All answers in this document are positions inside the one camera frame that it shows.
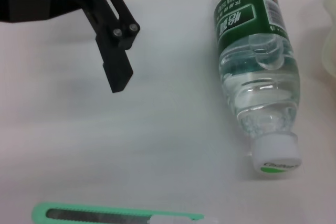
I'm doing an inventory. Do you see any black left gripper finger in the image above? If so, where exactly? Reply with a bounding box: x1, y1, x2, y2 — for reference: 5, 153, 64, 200
83, 0, 141, 93

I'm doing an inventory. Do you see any green label water bottle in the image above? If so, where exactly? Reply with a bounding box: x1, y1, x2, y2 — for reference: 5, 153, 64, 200
211, 0, 303, 174

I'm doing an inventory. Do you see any green utility knife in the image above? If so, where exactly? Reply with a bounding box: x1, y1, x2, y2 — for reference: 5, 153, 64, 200
31, 202, 218, 224

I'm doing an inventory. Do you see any translucent green fruit plate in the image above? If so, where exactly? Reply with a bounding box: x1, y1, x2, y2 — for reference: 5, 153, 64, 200
322, 0, 336, 78

